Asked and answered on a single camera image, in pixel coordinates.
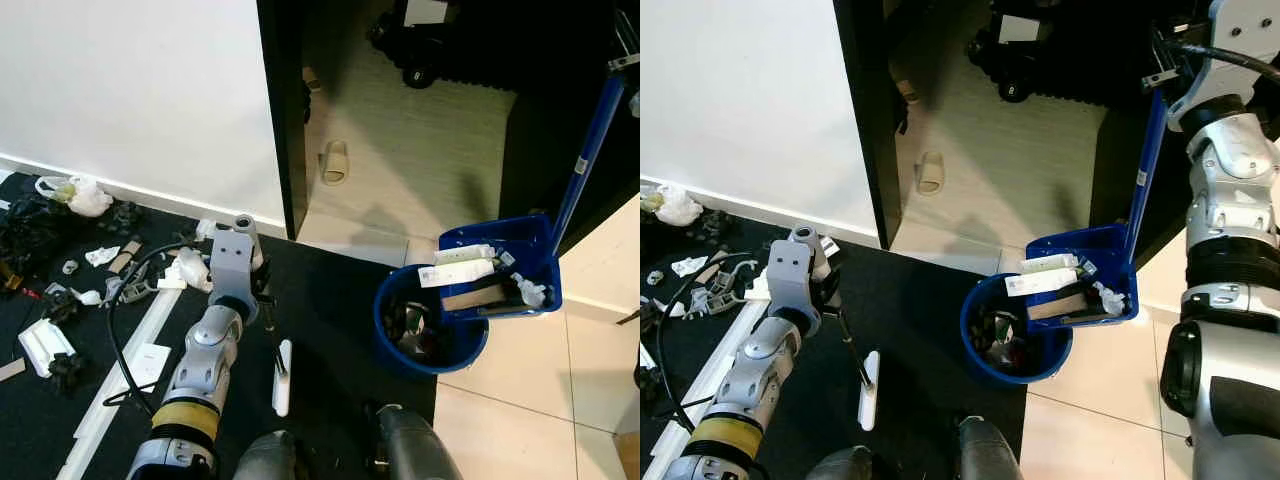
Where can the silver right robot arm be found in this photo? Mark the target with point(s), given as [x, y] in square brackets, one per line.
[1235, 230]

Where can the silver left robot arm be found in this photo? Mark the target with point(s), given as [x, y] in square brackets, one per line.
[745, 385]
[205, 360]

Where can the white paper sheet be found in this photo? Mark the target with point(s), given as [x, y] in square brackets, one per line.
[150, 362]

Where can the blue round waste bin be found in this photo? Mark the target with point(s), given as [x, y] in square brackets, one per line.
[395, 335]
[985, 348]

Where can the black wheeled dolly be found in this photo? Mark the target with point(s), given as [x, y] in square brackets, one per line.
[420, 50]
[1020, 60]

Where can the white paper on dolly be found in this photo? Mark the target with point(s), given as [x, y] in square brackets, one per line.
[425, 10]
[1017, 28]

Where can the small white paper scrap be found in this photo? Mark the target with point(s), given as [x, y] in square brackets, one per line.
[688, 265]
[100, 255]

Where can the beige slipper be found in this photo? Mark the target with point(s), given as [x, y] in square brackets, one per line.
[312, 78]
[930, 172]
[905, 90]
[334, 162]

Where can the grey left robot leg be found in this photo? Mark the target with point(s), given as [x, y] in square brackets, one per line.
[265, 458]
[845, 465]

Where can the grey robot leg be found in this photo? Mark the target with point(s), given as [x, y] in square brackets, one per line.
[990, 452]
[265, 458]
[415, 450]
[845, 465]

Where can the long white strip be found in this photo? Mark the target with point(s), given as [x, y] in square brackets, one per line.
[700, 405]
[110, 400]

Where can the white plastic bag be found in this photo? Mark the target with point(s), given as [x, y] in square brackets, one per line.
[678, 207]
[85, 197]

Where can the white carton with print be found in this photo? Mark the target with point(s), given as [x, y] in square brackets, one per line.
[1040, 283]
[455, 273]

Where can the small white carton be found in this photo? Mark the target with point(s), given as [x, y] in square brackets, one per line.
[470, 253]
[1052, 263]

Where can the brown cardboard slab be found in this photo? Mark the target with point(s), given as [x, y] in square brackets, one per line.
[1060, 306]
[475, 297]

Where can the black plastic debris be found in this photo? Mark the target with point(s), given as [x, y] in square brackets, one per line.
[65, 372]

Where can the grey right robot leg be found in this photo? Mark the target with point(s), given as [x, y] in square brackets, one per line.
[415, 450]
[990, 452]

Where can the white plastic tray piece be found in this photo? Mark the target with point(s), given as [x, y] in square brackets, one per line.
[45, 345]

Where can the black plastic bag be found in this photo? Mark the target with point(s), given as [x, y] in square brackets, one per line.
[30, 235]

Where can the white plastic scrap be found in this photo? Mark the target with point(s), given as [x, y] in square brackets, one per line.
[1108, 298]
[530, 292]

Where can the tan cardboard piece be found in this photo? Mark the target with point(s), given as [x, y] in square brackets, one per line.
[10, 370]

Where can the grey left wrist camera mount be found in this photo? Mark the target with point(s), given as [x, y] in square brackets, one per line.
[232, 262]
[795, 270]

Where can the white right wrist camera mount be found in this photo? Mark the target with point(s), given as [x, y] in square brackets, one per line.
[1245, 40]

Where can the black door frame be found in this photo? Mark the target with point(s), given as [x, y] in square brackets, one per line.
[280, 110]
[865, 120]

